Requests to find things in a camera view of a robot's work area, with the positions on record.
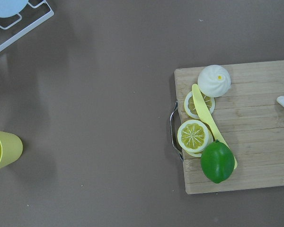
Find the white toy steamed bun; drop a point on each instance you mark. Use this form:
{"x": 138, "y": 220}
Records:
{"x": 214, "y": 81}

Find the yellow plastic cup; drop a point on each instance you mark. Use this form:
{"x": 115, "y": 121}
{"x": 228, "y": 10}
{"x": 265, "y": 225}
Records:
{"x": 11, "y": 148}

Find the white wire cup rack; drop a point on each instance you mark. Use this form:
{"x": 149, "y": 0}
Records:
{"x": 12, "y": 28}

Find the upper lemon slice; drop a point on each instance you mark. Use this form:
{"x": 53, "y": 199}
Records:
{"x": 189, "y": 105}

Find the light blue cup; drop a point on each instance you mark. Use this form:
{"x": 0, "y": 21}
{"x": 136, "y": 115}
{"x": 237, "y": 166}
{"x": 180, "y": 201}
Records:
{"x": 10, "y": 8}

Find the lower lemon slice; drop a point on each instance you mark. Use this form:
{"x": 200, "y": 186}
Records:
{"x": 193, "y": 137}

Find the green toy lime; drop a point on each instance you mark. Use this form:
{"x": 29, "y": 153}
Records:
{"x": 217, "y": 162}

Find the lemon slice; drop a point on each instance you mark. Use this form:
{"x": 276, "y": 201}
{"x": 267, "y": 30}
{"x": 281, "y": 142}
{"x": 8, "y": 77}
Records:
{"x": 189, "y": 105}
{"x": 193, "y": 137}

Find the wooden cutting board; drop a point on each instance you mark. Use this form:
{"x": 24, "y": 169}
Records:
{"x": 252, "y": 123}

